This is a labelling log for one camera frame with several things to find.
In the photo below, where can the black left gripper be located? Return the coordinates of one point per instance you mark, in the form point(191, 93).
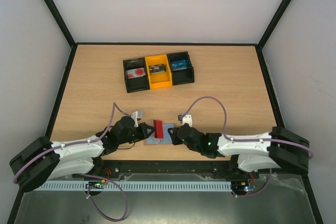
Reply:
point(144, 135)

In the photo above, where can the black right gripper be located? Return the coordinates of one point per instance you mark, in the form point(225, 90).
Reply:
point(177, 135)

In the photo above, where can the white red april card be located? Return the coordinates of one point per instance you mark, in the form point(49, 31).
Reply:
point(158, 133)

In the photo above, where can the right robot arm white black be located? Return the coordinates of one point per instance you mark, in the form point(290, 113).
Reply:
point(277, 149)

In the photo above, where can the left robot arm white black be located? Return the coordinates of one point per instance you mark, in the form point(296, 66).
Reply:
point(44, 159)

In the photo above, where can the white red card in bin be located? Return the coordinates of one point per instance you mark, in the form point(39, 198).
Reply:
point(136, 73)

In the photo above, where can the left black bin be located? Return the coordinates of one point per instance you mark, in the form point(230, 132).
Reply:
point(136, 84)

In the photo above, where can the black bin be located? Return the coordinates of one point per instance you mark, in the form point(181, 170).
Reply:
point(181, 76)
point(136, 84)

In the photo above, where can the yellow middle bin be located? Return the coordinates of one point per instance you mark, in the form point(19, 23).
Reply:
point(160, 80)

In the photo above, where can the right black bin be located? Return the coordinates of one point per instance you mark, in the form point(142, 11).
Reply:
point(181, 76)

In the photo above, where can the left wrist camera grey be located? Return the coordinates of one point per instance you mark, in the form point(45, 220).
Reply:
point(136, 116)

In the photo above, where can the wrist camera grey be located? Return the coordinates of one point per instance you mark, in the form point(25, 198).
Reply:
point(136, 116)
point(185, 119)

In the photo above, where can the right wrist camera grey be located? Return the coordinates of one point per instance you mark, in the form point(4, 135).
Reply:
point(185, 119)

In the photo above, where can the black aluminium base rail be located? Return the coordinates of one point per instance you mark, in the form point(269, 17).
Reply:
point(215, 169)

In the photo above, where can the light blue slotted cable duct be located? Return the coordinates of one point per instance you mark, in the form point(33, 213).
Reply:
point(66, 185)

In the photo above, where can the black enclosure frame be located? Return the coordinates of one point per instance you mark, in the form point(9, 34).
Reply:
point(259, 46)

